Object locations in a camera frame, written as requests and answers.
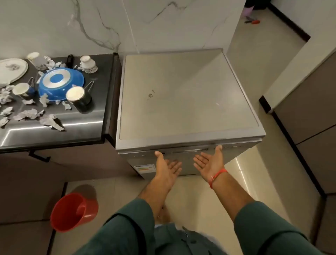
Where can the person's left hand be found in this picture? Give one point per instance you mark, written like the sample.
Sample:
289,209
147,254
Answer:
164,170

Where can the person's right hand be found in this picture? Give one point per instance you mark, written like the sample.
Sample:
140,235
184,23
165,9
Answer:
210,164

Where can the silver dishwasher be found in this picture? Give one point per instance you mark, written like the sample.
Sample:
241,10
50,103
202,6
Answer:
183,99

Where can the large black steel cup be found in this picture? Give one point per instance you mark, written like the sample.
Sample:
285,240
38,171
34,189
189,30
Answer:
81,101

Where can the white paper scraps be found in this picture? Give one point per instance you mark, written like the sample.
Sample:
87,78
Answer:
50,120

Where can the white patterned ceramic jar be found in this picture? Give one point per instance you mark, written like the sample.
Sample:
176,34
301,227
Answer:
88,65

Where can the blue frying pan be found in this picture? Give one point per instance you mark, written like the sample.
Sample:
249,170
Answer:
50,89

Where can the small black steel cup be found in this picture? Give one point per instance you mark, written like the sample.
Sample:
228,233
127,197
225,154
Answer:
21,89

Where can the white ceramic mug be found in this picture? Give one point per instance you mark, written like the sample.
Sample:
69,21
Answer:
38,61

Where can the white plate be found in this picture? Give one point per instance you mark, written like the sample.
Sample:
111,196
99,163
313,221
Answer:
13,71

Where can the person's right forearm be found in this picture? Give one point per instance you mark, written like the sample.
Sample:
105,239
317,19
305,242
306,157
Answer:
231,194

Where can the person's left forearm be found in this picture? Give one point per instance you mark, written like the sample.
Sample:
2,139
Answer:
155,197

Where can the orange thread wristband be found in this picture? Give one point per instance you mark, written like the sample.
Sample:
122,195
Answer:
218,174

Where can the green shirt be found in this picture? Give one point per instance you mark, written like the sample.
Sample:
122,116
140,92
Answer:
126,231

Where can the red plastic bucket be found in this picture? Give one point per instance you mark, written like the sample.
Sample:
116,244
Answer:
86,210

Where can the red black hand tool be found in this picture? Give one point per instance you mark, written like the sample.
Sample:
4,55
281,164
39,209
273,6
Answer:
255,21

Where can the pink plastic container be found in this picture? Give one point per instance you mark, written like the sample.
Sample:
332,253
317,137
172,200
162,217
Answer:
248,11

